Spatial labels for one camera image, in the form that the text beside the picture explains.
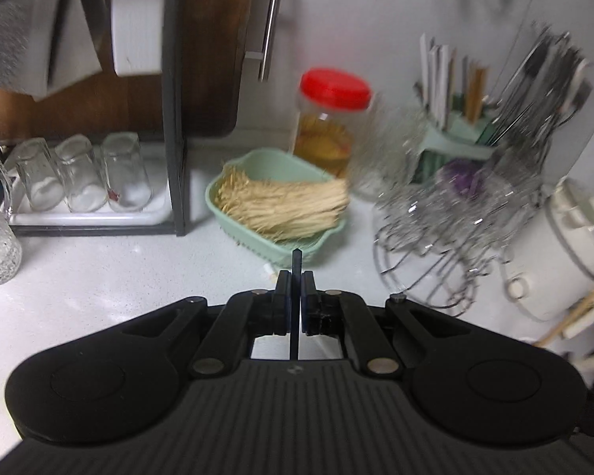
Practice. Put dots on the clear textured glass cup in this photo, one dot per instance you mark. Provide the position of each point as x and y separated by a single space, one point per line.
387 150

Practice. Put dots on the white tray under glasses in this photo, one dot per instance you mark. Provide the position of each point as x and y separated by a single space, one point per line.
157 211

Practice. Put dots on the green plastic basket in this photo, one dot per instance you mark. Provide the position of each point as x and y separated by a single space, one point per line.
276 165

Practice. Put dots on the black chopstick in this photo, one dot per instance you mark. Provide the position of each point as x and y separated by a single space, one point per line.
296 272

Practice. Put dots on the white electric cooking pot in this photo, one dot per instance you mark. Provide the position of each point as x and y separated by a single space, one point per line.
548 265

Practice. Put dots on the black metal shelf rack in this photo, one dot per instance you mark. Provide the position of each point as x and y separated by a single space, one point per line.
174 142

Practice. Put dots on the hanging kitchen utensils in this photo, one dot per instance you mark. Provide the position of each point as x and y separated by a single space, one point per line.
547 90

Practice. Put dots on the upturned drinking glass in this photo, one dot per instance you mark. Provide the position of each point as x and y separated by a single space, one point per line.
83 187
38 174
125 172

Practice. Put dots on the wire glass drying rack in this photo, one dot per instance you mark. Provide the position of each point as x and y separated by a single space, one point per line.
434 248

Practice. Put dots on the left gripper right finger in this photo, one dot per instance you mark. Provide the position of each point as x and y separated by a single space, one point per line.
347 318

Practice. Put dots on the wooden cutting board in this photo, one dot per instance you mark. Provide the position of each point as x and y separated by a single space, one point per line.
213 36

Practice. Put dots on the wooden chopstick on counter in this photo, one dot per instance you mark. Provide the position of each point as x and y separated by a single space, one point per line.
580 309

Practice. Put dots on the purple glass lid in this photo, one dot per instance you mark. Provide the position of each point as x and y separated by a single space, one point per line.
464 178

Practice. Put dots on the green chopstick holder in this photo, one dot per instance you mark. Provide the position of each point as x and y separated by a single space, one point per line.
435 147

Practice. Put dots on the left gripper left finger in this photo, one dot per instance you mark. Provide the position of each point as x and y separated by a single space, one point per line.
244 318

